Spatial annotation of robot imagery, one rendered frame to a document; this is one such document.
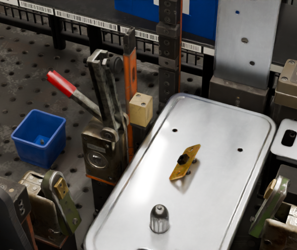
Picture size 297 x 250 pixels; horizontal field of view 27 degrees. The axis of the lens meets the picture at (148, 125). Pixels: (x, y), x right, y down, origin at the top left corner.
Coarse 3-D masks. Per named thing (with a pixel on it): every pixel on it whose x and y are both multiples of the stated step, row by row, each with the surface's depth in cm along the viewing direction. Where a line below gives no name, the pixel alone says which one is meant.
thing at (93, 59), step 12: (84, 60) 102; (96, 60) 100; (108, 60) 101; (120, 60) 100; (96, 72) 101; (108, 72) 104; (96, 84) 103; (108, 84) 106; (96, 96) 105; (108, 96) 105; (108, 108) 106; (120, 108) 109; (108, 120) 108; (120, 120) 111
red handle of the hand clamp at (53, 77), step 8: (48, 72) 108; (56, 72) 109; (48, 80) 109; (56, 80) 108; (64, 80) 109; (64, 88) 108; (72, 88) 109; (72, 96) 109; (80, 96) 109; (80, 104) 110; (88, 104) 109; (96, 112) 110
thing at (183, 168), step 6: (198, 144) 113; (186, 150) 114; (192, 150) 112; (198, 150) 112; (180, 156) 112; (186, 156) 111; (192, 156) 111; (180, 162) 111; (186, 162) 110; (174, 168) 112; (180, 168) 110; (186, 168) 108; (174, 174) 110; (180, 174) 108
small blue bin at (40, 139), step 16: (32, 112) 154; (16, 128) 150; (32, 128) 156; (48, 128) 156; (64, 128) 152; (16, 144) 149; (32, 144) 146; (48, 144) 146; (64, 144) 156; (32, 160) 151; (48, 160) 150
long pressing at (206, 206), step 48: (192, 96) 126; (144, 144) 116; (192, 144) 116; (240, 144) 116; (144, 192) 108; (192, 192) 108; (240, 192) 108; (96, 240) 101; (144, 240) 101; (192, 240) 101
